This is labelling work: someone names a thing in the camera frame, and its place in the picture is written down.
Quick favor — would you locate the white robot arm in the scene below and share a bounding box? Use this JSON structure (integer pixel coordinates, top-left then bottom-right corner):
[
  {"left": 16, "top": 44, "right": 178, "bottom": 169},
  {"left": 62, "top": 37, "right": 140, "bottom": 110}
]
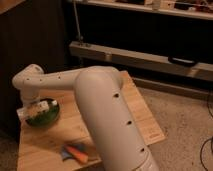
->
[{"left": 12, "top": 64, "right": 159, "bottom": 171}]

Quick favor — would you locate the wooden table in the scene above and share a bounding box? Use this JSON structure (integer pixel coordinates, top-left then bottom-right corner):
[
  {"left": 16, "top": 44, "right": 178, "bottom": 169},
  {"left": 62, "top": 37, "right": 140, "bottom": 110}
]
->
[{"left": 17, "top": 71, "right": 165, "bottom": 171}]

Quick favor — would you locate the upper shelf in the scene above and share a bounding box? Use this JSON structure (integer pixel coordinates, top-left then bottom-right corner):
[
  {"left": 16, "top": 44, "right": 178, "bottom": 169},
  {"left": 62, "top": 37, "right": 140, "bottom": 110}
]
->
[{"left": 66, "top": 0, "right": 213, "bottom": 21}]

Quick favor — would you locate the metal vertical pole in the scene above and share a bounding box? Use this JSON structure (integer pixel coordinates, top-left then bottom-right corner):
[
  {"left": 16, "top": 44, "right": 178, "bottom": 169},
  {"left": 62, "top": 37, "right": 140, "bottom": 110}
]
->
[{"left": 73, "top": 0, "right": 83, "bottom": 45}]

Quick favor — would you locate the black handle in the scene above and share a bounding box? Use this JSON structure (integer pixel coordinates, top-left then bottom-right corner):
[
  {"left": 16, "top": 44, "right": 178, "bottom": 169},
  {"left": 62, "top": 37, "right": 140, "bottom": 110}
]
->
[{"left": 168, "top": 57, "right": 198, "bottom": 67}]

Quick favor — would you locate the orange carrot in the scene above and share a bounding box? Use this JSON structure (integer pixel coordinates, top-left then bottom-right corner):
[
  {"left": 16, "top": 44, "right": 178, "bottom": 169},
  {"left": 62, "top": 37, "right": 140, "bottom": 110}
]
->
[{"left": 66, "top": 146, "right": 89, "bottom": 164}]

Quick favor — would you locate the grey metal rail beam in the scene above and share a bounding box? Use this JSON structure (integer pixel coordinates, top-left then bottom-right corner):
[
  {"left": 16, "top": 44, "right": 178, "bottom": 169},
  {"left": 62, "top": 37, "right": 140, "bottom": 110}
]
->
[{"left": 69, "top": 41, "right": 213, "bottom": 82}]

